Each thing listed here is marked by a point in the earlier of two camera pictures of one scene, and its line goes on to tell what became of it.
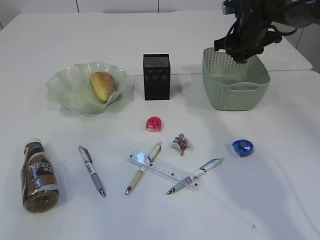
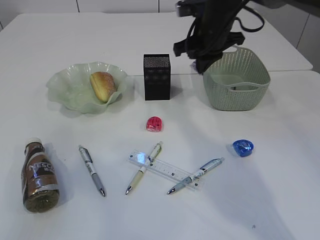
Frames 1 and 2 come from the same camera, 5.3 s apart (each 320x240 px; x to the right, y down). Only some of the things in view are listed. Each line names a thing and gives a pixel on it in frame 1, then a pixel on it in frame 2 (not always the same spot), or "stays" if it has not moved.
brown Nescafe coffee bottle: (39, 179) stays
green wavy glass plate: (73, 87) stays
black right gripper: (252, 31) -> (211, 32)
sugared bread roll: (103, 84) stays
